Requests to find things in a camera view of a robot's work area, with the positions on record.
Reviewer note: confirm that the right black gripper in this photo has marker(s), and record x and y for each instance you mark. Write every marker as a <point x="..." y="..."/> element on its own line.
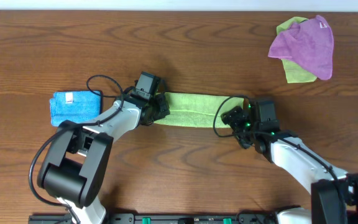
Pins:
<point x="234" y="118"/>

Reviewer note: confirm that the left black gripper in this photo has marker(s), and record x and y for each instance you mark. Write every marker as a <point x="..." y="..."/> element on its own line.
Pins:
<point x="159" y="107"/>

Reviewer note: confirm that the light green cloth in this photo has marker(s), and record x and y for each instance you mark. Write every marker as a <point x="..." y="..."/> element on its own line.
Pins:
<point x="191" y="110"/>

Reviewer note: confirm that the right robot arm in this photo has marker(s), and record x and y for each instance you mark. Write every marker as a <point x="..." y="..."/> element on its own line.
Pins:
<point x="334" y="191"/>

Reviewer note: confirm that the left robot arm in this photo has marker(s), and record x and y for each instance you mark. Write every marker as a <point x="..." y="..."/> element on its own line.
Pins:
<point x="75" y="164"/>

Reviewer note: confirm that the folded blue cloth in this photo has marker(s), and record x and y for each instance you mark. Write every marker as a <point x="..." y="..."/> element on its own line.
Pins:
<point x="75" y="106"/>

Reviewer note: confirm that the purple cloth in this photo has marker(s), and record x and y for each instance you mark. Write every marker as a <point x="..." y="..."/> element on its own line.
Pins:
<point x="310" y="44"/>

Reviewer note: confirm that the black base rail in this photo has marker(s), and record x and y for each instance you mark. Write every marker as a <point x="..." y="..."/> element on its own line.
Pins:
<point x="130" y="218"/>

